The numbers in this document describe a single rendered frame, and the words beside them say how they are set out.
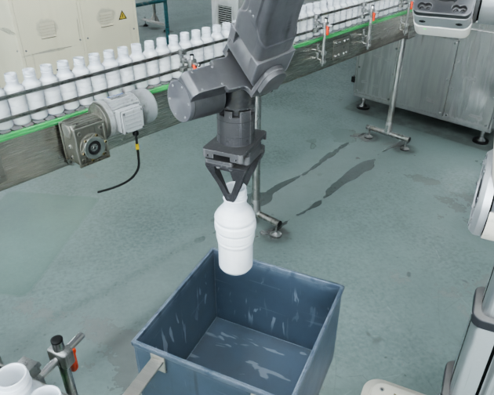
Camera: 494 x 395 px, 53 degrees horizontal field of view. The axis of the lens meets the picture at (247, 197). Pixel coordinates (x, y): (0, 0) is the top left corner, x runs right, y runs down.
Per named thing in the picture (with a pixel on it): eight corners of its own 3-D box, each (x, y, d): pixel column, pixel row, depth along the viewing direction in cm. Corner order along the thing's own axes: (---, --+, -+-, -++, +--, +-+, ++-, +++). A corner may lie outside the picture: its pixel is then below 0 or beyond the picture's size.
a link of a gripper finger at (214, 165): (205, 203, 78) (203, 149, 74) (223, 183, 84) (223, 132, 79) (244, 212, 76) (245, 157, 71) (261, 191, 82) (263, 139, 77)
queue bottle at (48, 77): (44, 116, 169) (33, 67, 160) (49, 109, 174) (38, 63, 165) (63, 115, 169) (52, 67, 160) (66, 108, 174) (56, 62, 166)
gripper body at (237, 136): (201, 159, 73) (200, 112, 70) (230, 134, 82) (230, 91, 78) (241, 168, 71) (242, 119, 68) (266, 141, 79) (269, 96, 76)
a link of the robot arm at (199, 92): (292, 70, 64) (258, 18, 66) (219, 88, 58) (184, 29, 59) (253, 122, 74) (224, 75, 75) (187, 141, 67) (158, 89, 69)
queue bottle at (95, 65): (107, 95, 186) (101, 51, 177) (110, 100, 181) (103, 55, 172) (91, 97, 184) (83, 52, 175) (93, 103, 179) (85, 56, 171)
